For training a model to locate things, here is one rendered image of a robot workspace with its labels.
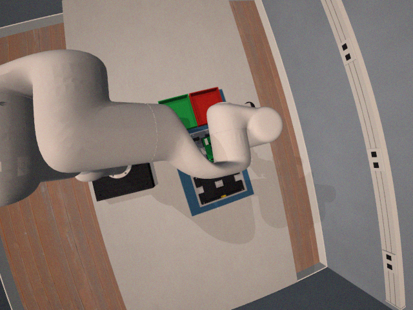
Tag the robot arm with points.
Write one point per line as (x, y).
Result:
(58, 122)

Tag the green circuit board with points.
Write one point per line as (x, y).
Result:
(208, 148)

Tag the green bin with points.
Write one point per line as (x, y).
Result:
(183, 108)

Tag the red open-top bin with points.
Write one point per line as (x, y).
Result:
(201, 101)

